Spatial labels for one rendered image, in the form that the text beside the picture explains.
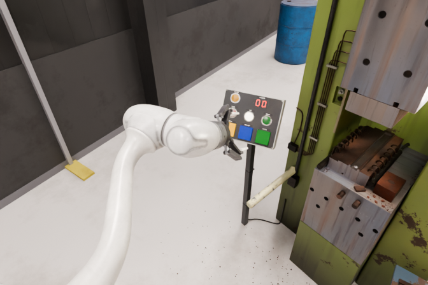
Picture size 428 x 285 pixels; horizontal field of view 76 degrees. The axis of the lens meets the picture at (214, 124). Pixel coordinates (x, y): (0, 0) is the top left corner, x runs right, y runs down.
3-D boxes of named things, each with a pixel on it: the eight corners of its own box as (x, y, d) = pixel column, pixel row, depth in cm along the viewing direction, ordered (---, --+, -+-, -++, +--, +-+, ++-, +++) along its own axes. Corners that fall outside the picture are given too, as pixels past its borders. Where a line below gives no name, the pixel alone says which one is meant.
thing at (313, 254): (338, 303, 173) (360, 266, 146) (288, 259, 197) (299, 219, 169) (376, 248, 203) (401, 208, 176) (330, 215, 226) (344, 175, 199)
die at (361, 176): (364, 187, 132) (370, 175, 127) (326, 166, 144) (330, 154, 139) (399, 149, 154) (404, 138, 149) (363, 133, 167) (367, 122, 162)
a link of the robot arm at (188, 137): (226, 123, 77) (187, 112, 83) (199, 124, 63) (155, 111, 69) (218, 159, 79) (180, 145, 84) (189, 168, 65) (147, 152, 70)
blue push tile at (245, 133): (250, 141, 152) (252, 128, 151) (237, 138, 155) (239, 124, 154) (251, 141, 154) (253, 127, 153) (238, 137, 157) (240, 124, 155)
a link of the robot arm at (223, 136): (216, 117, 79) (225, 116, 84) (190, 125, 83) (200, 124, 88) (223, 147, 78) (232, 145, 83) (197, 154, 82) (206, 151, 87)
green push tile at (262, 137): (267, 146, 149) (271, 132, 148) (254, 142, 151) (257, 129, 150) (268, 145, 151) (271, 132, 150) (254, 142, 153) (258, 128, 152)
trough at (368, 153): (358, 172, 131) (359, 170, 130) (348, 166, 134) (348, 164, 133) (393, 135, 153) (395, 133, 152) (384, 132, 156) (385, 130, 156)
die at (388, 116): (391, 128, 111) (400, 109, 106) (344, 109, 124) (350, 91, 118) (426, 95, 134) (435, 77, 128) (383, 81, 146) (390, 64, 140)
